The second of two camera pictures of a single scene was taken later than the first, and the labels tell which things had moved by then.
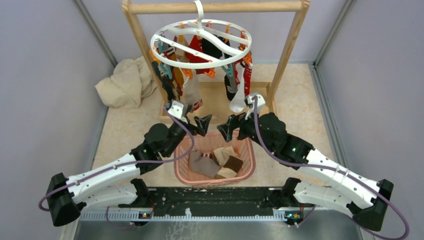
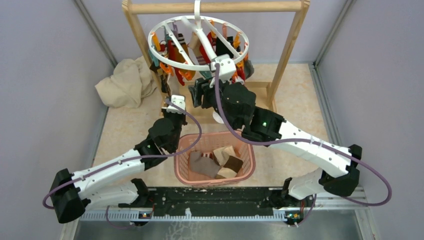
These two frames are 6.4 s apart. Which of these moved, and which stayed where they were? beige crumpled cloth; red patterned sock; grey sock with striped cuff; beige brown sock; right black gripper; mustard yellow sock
Moved: mustard yellow sock; red patterned sock; right black gripper
Stayed: beige crumpled cloth; beige brown sock; grey sock with striped cuff
